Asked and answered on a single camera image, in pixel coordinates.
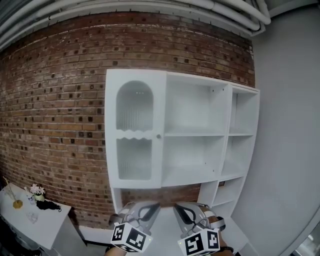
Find clear glass cup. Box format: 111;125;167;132
26;211;38;225

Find bundle of white ceiling pipes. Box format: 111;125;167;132
0;0;272;51

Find white cabinet door with glass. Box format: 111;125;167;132
104;68;168;190

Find white side table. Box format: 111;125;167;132
0;184;73;251

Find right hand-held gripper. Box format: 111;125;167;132
173;202;226;256

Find person's right forearm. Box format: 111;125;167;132
217;231;236;256

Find person's left forearm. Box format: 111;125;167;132
104;246;131;256

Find gold candle holder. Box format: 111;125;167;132
2;175;24;210

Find black cloth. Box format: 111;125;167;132
35;199;63;213

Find white shelf cabinet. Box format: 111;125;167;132
109;71;261;221

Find pink flowers in pot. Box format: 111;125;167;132
29;183;46;202

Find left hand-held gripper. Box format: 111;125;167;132
110;201;161;253

